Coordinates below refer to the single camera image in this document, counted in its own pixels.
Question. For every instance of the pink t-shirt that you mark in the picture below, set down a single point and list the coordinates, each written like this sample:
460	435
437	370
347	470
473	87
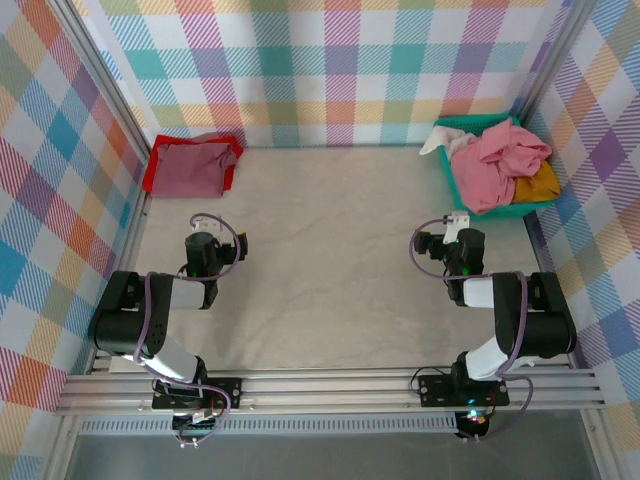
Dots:
480	170

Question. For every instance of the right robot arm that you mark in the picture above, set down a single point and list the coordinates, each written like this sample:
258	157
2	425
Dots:
545	325

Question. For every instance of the teal plastic basket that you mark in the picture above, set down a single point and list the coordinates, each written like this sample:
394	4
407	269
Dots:
446	165

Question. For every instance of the mauve t-shirt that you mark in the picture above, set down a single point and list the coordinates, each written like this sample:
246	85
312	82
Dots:
187	170

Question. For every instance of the red tray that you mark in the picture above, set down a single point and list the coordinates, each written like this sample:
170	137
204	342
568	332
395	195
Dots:
150	172

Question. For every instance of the mustard yellow t-shirt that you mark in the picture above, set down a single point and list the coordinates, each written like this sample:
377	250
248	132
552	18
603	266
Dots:
537	187

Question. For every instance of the white t-shirt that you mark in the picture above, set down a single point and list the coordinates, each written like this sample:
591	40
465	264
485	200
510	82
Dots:
440	139

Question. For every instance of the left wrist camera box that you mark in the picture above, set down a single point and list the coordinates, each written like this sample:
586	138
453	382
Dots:
207	226

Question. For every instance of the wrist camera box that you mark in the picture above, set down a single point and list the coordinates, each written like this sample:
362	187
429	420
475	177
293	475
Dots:
457	221
207	226

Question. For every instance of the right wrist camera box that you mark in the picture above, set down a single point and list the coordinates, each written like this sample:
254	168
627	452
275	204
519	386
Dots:
457	221

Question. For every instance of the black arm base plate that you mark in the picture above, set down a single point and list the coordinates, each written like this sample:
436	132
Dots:
435	390
227	390

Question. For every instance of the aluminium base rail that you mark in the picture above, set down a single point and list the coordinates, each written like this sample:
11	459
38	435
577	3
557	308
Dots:
325	390

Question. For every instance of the aluminium frame post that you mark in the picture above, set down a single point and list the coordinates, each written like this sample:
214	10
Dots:
100	80
555	55

